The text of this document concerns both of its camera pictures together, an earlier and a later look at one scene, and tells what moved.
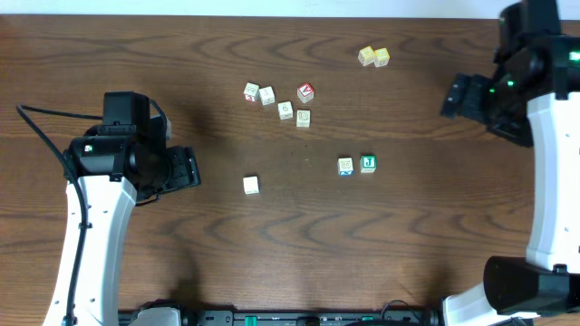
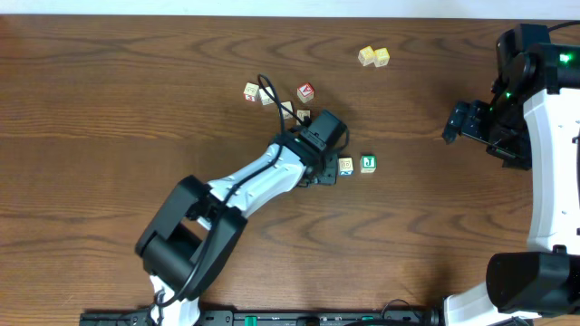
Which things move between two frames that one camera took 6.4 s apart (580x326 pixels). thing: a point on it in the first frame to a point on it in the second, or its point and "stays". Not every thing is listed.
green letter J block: [368, 163] stays
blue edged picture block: [345, 166] stays
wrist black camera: [126, 108] to [327, 128]
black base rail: [228, 318] stays
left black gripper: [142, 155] to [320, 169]
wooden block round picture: [303, 118] stays
